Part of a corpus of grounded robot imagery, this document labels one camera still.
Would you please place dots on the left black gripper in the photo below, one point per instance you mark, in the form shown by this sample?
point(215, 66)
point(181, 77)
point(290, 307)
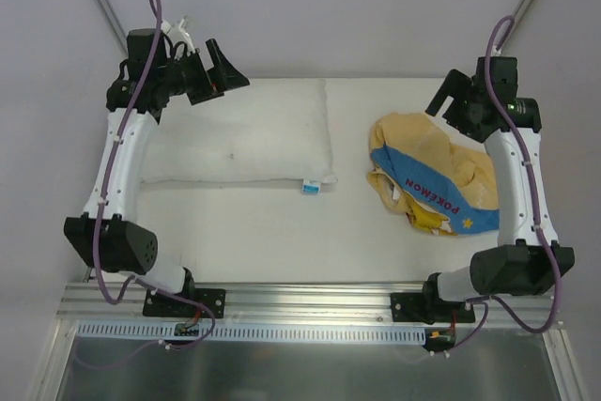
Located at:
point(203, 80)

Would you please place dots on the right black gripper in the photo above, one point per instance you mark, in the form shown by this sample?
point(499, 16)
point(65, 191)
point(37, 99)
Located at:
point(456, 106)

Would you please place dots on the white pillow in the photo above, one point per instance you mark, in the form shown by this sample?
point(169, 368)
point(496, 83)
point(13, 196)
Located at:
point(272, 129)

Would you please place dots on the blue yellow pikachu pillowcase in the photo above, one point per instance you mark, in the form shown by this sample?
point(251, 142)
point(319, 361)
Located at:
point(444, 189)

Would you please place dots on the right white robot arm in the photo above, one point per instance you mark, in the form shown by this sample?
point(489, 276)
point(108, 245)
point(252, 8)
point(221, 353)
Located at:
point(528, 259)

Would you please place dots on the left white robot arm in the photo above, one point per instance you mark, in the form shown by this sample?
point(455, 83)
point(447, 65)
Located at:
point(106, 234)

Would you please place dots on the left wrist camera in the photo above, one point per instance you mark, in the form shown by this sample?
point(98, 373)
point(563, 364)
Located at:
point(178, 32)

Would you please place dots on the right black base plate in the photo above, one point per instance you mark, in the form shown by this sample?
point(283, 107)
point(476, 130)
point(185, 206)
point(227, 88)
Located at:
point(416, 307)

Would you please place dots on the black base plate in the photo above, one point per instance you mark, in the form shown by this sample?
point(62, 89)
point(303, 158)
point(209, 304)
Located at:
point(162, 306)
point(416, 307)

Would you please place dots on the aluminium mounting rail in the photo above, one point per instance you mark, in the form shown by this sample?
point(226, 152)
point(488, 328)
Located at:
point(309, 304)

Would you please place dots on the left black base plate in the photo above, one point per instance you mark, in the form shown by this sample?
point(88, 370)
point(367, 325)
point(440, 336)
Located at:
point(162, 306)

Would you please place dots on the white slotted cable duct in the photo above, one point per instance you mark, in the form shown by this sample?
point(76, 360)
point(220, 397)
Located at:
point(172, 331)

